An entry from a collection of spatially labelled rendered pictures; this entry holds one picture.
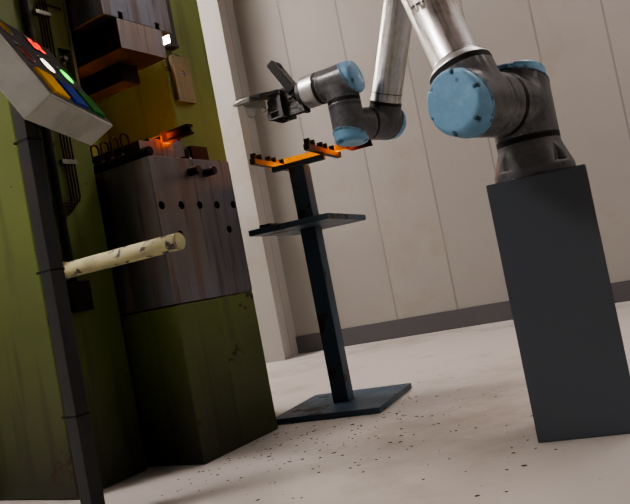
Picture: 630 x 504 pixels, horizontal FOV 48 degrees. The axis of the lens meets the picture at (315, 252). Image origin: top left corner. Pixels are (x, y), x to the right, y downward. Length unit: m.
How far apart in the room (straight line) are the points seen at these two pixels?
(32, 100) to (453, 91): 0.91
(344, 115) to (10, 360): 1.17
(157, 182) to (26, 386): 0.69
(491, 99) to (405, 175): 3.17
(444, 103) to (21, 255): 1.22
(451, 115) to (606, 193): 3.10
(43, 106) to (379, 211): 3.35
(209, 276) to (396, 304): 2.65
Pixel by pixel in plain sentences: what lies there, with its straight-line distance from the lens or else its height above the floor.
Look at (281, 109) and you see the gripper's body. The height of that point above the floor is 0.95.
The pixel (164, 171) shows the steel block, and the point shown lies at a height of 0.87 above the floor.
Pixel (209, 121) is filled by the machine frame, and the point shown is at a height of 1.13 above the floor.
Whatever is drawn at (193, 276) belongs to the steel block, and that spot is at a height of 0.54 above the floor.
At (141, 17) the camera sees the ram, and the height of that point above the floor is 1.39.
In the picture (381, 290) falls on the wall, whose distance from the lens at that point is 4.78.
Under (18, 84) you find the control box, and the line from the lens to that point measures 1.72.
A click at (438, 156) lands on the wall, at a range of 4.72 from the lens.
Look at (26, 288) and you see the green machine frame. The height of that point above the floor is 0.59.
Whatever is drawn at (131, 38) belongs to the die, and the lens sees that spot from 2.39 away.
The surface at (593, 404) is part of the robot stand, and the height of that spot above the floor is 0.07.
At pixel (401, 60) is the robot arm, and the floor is 1.00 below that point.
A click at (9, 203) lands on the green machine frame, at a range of 2.18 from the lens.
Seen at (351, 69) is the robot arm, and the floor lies 0.99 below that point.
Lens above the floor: 0.45
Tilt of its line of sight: 3 degrees up
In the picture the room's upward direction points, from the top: 11 degrees counter-clockwise
